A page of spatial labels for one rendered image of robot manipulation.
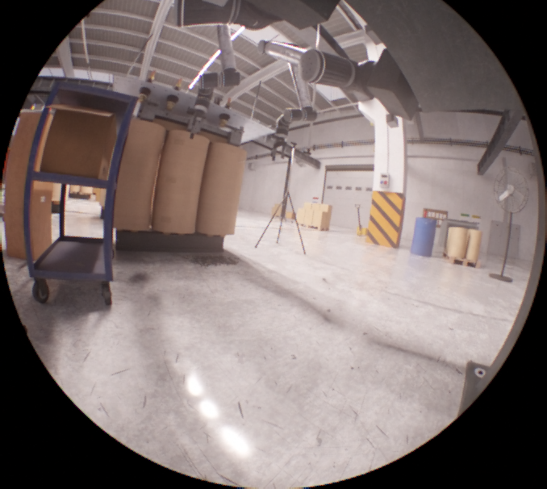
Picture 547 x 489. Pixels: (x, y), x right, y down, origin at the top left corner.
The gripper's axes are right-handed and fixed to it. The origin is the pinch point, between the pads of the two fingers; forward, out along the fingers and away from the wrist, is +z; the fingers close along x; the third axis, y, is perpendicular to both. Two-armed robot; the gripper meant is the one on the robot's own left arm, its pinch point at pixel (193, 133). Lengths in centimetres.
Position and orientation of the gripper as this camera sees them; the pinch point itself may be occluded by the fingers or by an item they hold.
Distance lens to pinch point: 132.9
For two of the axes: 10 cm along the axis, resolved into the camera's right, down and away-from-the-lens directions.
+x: -5.5, -1.1, 8.3
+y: 8.2, 1.0, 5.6
